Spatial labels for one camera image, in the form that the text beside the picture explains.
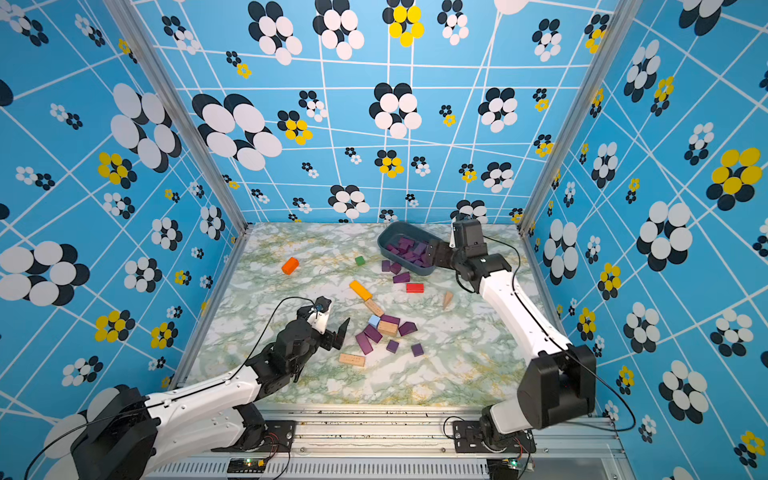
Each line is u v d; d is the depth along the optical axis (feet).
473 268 1.89
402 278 3.43
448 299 3.17
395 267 3.45
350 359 2.79
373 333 2.97
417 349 2.92
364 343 2.92
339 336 2.47
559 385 1.34
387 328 2.96
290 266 3.51
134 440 1.33
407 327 3.01
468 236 2.03
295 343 2.00
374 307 3.16
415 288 3.38
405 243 3.70
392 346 2.92
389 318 3.07
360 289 3.34
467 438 2.38
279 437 2.40
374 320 3.00
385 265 3.45
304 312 2.50
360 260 3.59
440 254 2.43
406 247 3.66
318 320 2.29
